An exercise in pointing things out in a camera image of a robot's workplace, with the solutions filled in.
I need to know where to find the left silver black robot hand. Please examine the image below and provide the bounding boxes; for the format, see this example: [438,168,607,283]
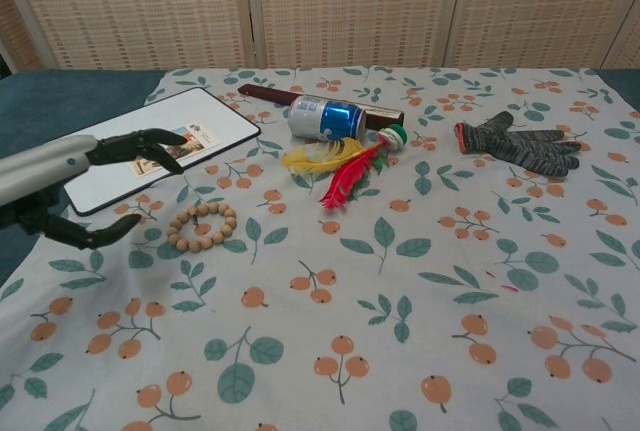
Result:
[0,128,191,251]

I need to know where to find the wooden bead bracelet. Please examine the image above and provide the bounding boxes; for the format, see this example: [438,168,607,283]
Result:
[167,202,238,253]

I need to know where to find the white board with photo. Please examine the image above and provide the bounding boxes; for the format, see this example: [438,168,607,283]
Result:
[63,86,262,216]

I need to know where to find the dark red folded fan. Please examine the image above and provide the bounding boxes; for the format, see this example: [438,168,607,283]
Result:
[237,83,405,133]

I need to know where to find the blue white drink can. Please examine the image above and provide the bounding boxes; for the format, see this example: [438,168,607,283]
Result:
[286,94,370,144]

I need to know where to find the red yellow feather shuttlecock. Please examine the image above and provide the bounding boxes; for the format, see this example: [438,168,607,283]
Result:
[280,123,410,211]

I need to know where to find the floral patterned tablecloth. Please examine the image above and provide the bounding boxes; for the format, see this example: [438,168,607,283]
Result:
[0,66,640,431]

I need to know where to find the woven bamboo folding screen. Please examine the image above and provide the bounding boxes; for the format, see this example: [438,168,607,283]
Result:
[0,0,640,72]

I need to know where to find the grey knit work glove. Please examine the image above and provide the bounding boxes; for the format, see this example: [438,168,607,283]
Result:
[453,111,582,178]

